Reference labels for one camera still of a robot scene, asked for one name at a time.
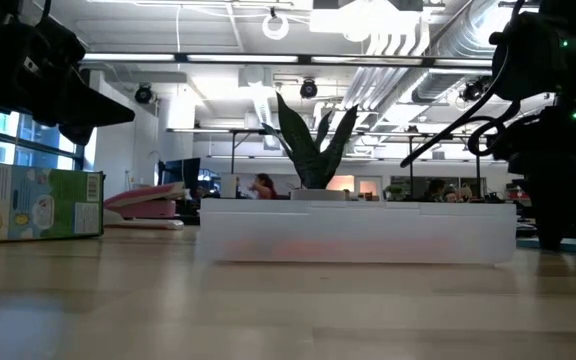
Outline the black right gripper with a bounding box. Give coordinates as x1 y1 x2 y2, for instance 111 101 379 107
507 149 576 252

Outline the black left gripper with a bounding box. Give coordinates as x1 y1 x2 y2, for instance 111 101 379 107
0 16 137 147

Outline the green yellow crayon box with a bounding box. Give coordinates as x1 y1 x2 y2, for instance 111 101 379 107
0 161 106 244

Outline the pink stapler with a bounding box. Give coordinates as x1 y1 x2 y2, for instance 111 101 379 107
103 181 190 232

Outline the black computer monitor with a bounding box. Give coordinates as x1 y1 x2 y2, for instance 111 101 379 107
158 156 203 202

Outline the black overhead crossbar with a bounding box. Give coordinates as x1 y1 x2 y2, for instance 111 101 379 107
79 51 495 70

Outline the white desk container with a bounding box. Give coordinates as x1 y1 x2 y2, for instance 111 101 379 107
219 172 240 200

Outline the clear pencil case teal lid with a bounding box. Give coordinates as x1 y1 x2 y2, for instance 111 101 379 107
197 198 518 266

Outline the green snake plant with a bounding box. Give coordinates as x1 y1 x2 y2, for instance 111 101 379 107
260 92 361 191

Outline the white plant pot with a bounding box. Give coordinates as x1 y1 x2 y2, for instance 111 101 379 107
290 188 348 202

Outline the white ring lamp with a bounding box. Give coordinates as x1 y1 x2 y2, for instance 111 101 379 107
261 10 291 42

